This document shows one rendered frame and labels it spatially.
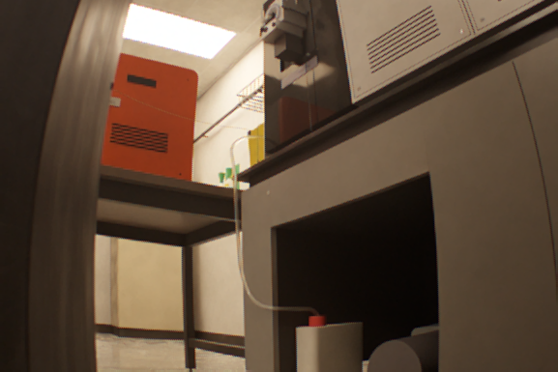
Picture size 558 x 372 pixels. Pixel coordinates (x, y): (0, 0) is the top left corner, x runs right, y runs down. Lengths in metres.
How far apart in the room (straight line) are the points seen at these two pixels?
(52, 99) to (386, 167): 0.72
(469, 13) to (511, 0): 0.11
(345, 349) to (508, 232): 0.64
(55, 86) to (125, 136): 1.12
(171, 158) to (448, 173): 0.89
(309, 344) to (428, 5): 0.88
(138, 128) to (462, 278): 1.04
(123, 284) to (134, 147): 2.79
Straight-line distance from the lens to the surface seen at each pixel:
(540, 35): 0.77
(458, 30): 0.93
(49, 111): 0.23
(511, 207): 0.69
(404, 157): 0.83
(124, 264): 4.05
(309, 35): 1.35
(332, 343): 1.13
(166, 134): 1.39
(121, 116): 1.37
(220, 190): 1.35
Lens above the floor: 0.31
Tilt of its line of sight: 19 degrees up
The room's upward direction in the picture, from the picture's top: 1 degrees counter-clockwise
